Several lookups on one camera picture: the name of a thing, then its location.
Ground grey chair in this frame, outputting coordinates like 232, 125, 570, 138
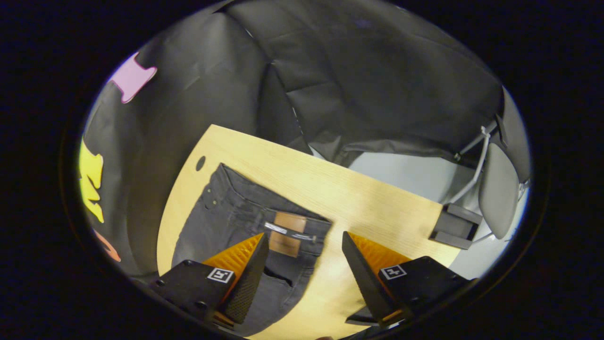
448, 87, 531, 241

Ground dark grey jeans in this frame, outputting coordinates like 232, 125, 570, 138
171, 163, 333, 337

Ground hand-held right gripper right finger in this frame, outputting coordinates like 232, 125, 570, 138
341, 230, 477, 329

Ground black rectangular bracket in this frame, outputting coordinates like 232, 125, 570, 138
428, 203, 483, 250

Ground black backdrop cloth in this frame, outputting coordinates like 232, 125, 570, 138
78, 0, 531, 279

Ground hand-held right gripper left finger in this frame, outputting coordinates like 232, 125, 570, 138
150, 232, 270, 330

